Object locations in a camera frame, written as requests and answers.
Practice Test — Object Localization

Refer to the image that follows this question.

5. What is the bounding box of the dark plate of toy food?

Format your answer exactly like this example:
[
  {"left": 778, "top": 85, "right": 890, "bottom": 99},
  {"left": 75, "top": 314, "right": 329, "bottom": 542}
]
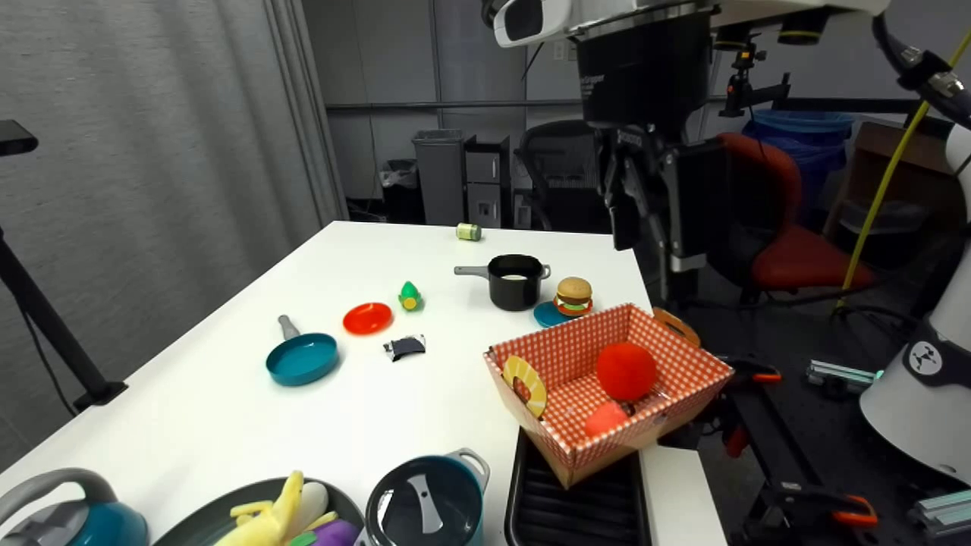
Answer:
[{"left": 156, "top": 472, "right": 364, "bottom": 546}]

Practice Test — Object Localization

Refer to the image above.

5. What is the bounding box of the black toy saucepan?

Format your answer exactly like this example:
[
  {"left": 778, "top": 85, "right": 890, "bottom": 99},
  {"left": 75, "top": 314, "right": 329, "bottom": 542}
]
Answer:
[{"left": 456, "top": 255, "right": 553, "bottom": 314}]

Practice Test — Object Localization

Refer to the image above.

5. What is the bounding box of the red toy tomato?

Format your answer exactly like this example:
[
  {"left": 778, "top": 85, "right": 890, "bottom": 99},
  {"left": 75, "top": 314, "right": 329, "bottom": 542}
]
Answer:
[{"left": 596, "top": 343, "right": 658, "bottom": 403}]

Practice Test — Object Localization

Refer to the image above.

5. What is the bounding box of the toy hamburger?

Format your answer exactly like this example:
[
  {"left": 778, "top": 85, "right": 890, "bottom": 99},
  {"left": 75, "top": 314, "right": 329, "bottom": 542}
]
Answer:
[{"left": 557, "top": 276, "right": 591, "bottom": 318}]

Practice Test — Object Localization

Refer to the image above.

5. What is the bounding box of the teal toy frying pan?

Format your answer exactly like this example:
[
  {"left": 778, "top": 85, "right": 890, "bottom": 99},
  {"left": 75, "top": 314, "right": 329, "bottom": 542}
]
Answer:
[{"left": 265, "top": 317, "right": 339, "bottom": 389}]

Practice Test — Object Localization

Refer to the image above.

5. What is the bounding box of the teal toy kettle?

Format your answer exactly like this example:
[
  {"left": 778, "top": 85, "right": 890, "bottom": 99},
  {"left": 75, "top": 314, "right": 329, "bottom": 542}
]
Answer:
[{"left": 0, "top": 467, "right": 153, "bottom": 546}]

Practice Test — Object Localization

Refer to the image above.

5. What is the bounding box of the blue plastic barrel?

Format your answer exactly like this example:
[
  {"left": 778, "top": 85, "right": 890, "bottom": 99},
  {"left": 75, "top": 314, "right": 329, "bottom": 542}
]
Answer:
[{"left": 748, "top": 108, "right": 852, "bottom": 220}]

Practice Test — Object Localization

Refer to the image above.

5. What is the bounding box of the red checkered cardboard basket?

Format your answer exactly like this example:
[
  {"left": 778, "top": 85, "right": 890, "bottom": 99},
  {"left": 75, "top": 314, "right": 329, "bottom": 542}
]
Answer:
[{"left": 486, "top": 303, "right": 735, "bottom": 489}]

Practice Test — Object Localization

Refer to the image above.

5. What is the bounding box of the black tray on table edge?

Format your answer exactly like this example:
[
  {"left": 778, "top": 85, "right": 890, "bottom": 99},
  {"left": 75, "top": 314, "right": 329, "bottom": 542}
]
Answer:
[{"left": 504, "top": 435, "right": 654, "bottom": 546}]

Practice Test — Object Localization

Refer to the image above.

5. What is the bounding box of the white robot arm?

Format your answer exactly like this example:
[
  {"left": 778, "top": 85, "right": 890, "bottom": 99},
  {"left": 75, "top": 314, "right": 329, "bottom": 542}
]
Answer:
[{"left": 859, "top": 13, "right": 971, "bottom": 482}]

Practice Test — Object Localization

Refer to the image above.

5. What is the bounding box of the blue toy pot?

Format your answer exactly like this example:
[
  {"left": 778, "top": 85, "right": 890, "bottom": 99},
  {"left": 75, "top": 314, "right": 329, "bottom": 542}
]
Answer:
[{"left": 362, "top": 448, "right": 496, "bottom": 546}]

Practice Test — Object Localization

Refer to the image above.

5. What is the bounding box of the small green can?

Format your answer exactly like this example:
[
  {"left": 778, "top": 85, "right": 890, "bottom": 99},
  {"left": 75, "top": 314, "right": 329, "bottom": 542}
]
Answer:
[{"left": 456, "top": 225, "right": 482, "bottom": 243}]

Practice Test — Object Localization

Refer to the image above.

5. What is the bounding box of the yellow toy pineapple slice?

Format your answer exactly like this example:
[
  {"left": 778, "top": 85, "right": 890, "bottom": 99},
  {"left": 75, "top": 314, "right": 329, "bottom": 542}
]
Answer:
[{"left": 501, "top": 356, "right": 549, "bottom": 419}]

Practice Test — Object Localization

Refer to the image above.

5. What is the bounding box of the green yellow toy corn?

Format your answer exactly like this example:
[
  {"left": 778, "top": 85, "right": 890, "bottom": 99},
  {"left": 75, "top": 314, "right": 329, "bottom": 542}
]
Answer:
[{"left": 397, "top": 282, "right": 425, "bottom": 314}]

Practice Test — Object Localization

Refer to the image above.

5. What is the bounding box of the glass lid with grey handle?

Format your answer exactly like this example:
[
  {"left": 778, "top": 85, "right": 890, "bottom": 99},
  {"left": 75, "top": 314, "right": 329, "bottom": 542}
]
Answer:
[{"left": 367, "top": 455, "right": 486, "bottom": 546}]

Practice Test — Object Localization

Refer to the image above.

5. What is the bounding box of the yellow cable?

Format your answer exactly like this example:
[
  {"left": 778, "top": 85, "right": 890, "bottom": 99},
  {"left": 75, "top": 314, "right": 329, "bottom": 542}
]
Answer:
[{"left": 835, "top": 27, "right": 971, "bottom": 308}]

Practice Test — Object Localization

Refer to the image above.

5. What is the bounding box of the small orange toy fruit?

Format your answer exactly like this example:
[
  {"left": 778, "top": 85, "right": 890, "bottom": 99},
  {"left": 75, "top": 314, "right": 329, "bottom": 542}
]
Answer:
[{"left": 587, "top": 403, "right": 630, "bottom": 436}]

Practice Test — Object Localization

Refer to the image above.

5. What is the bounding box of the small dark cloth piece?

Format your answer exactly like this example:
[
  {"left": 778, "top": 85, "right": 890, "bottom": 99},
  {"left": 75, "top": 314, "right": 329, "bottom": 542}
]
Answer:
[{"left": 384, "top": 338, "right": 429, "bottom": 362}]

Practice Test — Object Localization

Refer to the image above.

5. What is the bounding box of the red office chair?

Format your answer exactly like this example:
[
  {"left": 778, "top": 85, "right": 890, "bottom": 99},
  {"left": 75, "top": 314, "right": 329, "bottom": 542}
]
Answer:
[{"left": 711, "top": 133, "right": 874, "bottom": 291}]

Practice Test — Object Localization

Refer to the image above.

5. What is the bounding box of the black camera tripod stand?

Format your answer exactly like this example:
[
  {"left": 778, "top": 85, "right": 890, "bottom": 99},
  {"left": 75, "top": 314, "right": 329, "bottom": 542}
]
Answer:
[{"left": 0, "top": 118, "right": 126, "bottom": 409}]

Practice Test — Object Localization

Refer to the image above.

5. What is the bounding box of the small blue toy plate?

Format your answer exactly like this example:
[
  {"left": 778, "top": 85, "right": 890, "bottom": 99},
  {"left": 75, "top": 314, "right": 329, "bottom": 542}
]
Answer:
[{"left": 536, "top": 300, "right": 569, "bottom": 327}]

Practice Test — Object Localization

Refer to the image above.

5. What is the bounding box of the red toy plate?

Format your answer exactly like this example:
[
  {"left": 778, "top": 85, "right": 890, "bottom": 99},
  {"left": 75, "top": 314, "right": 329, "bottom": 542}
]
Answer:
[{"left": 342, "top": 303, "right": 396, "bottom": 338}]

